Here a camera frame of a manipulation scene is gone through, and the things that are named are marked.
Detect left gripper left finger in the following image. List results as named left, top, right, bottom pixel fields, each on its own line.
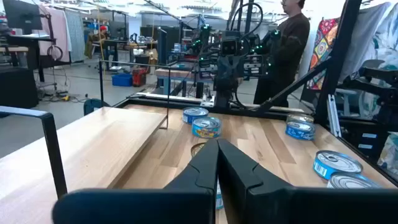
left=52, top=138, right=220, bottom=224

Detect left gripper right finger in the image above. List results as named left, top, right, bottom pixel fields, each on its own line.
left=217, top=138, right=398, bottom=224

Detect blue tuna can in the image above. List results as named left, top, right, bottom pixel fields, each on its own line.
left=182, top=106, right=210, bottom=125
left=285, top=121, right=316, bottom=141

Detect green tuna can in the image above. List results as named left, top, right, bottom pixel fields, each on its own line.
left=326, top=172, right=382, bottom=189
left=190, top=142, right=208, bottom=158
left=285, top=113, right=315, bottom=125

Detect wooden workbench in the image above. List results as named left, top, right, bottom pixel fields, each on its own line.
left=154, top=67, right=215, bottom=82

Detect person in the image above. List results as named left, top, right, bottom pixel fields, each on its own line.
left=253, top=0, right=311, bottom=108
left=93, top=25, right=109, bottom=50

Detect black cabinet white labels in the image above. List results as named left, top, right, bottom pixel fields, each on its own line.
left=338, top=118, right=392, bottom=162

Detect red box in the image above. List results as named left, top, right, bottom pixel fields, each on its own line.
left=132, top=67, right=147, bottom=88

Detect colourful patterned fabric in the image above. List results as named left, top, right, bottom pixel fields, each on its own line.
left=306, top=17, right=340, bottom=91

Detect blue plastic bin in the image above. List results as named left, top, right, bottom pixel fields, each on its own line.
left=111, top=73, right=134, bottom=88

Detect teal chair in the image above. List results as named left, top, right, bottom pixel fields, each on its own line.
left=83, top=98, right=110, bottom=116

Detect grey patterned hanging cloth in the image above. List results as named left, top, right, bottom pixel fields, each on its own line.
left=64, top=11, right=86, bottom=62

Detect white floral cloth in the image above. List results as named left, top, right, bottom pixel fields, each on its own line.
left=357, top=2, right=398, bottom=119

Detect pink hanging cloth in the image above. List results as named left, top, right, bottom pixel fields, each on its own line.
left=37, top=4, right=72, bottom=55

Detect black desk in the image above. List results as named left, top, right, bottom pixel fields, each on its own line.
left=6, top=32, right=58, bottom=83

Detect black computer monitor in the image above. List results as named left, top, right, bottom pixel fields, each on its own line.
left=2, top=0, right=44, bottom=32

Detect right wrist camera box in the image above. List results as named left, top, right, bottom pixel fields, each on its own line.
left=220, top=38, right=241, bottom=58

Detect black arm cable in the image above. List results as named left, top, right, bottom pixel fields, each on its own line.
left=229, top=2, right=264, bottom=58

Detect black table frame rail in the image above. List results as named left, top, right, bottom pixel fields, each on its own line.
left=113, top=96, right=315, bottom=121

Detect wooden shelf black metal frame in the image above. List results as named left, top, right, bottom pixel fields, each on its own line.
left=0, top=60, right=171, bottom=224

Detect silver aluminium extrusion bracket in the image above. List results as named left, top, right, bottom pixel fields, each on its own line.
left=326, top=94, right=342, bottom=138

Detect black frame post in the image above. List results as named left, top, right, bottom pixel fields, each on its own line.
left=313, top=0, right=363, bottom=125

